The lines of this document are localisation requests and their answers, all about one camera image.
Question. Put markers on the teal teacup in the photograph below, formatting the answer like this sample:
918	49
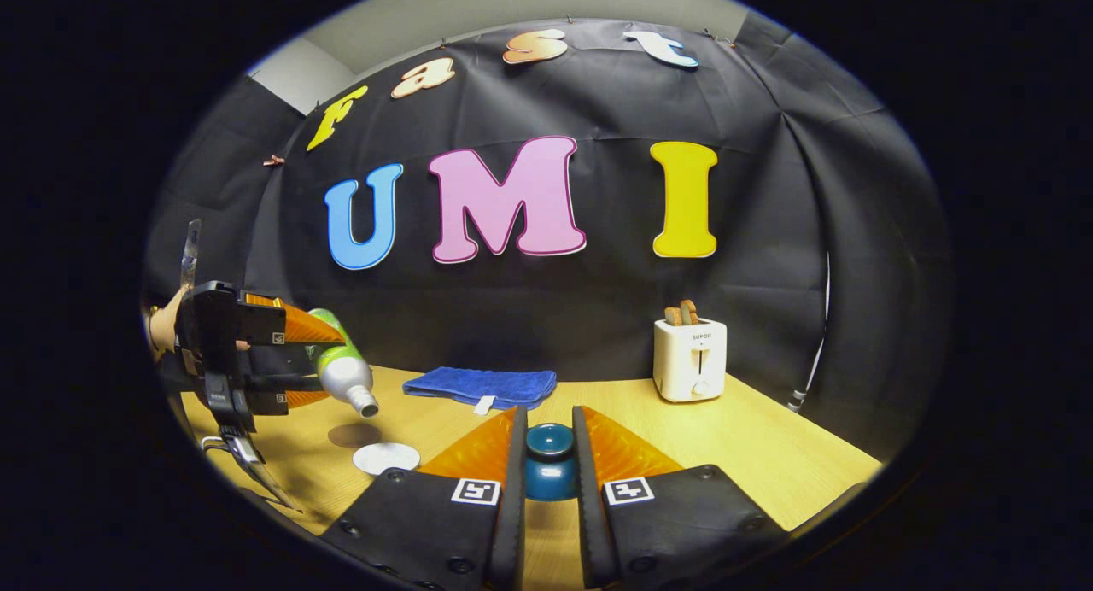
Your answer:
386	457

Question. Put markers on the blue towel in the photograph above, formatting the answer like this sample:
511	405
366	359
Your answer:
482	384

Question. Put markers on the white toaster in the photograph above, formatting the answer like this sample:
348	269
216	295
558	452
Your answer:
688	360

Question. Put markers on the toast slice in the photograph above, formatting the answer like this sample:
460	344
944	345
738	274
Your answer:
690	312
674	317

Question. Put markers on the white pole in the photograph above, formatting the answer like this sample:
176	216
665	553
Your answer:
796	399

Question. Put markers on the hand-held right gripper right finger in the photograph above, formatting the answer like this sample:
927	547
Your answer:
589	523

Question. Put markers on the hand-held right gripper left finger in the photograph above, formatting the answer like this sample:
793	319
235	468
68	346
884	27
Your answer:
512	506

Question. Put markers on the silver green water bottle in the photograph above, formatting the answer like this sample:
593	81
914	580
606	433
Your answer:
346	373

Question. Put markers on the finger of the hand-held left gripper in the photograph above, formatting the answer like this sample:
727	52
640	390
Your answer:
286	393
299	324

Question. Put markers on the black backdrop cloth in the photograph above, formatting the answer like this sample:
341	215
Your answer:
555	318

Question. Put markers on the teal teacup lid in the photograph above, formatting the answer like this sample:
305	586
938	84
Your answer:
549	454

